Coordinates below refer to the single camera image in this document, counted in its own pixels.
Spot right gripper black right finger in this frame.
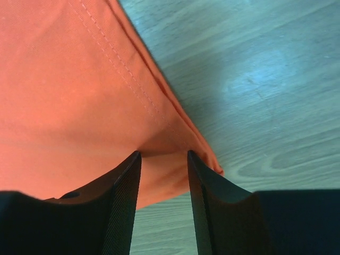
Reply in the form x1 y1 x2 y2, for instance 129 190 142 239
188 151 339 254

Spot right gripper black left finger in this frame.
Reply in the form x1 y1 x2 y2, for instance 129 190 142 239
1 151 141 254

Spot orange t shirt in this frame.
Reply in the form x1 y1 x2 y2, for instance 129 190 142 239
1 1 224 208

